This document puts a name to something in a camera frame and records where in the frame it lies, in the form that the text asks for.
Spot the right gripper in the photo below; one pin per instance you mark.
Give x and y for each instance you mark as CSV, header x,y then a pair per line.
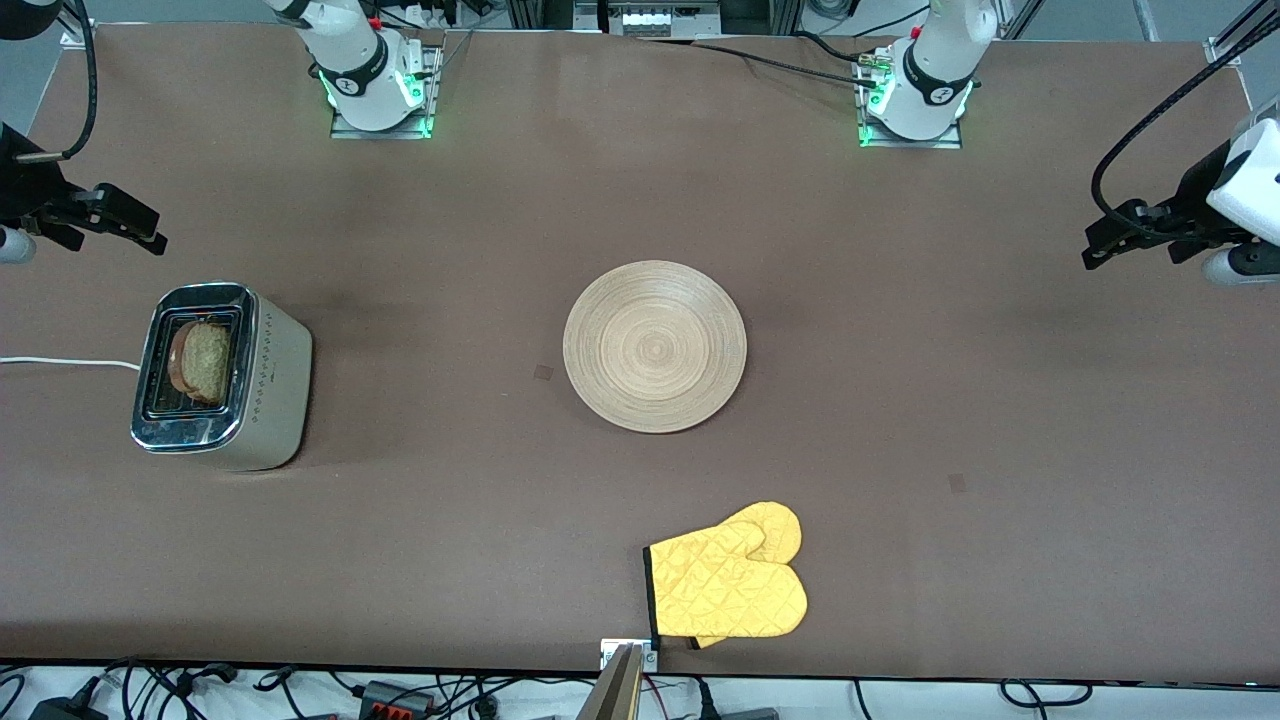
x,y
25,190

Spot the aluminium frame corner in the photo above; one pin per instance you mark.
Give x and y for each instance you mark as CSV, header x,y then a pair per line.
x,y
1222,52
75,36

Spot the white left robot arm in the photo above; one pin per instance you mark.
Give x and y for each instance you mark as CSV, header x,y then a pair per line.
x,y
930,90

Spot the tan camera post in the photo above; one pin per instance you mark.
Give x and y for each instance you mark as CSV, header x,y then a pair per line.
x,y
615,695

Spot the small metal clamp bracket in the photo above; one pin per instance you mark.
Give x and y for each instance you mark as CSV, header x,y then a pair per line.
x,y
608,655

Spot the brown bread slice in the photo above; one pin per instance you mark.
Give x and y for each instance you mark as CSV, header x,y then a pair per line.
x,y
205,362

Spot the black adapter with orange clips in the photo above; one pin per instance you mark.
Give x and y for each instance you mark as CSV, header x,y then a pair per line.
x,y
385,697

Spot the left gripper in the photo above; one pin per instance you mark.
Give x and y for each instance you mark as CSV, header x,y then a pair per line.
x,y
1190,195

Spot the yellow quilted oven mitt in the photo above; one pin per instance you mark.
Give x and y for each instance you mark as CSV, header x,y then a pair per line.
x,y
725,590

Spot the silver two-slot toaster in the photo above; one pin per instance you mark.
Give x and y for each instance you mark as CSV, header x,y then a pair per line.
x,y
275,400

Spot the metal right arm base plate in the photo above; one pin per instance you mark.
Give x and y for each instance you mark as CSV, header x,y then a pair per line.
x,y
345,130

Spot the round wooden plate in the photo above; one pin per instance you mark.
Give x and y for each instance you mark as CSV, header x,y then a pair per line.
x,y
655,345

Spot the white power strip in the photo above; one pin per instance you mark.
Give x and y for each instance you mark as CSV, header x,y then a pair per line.
x,y
645,20

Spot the black power adapter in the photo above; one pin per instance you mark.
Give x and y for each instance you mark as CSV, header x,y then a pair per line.
x,y
60,712

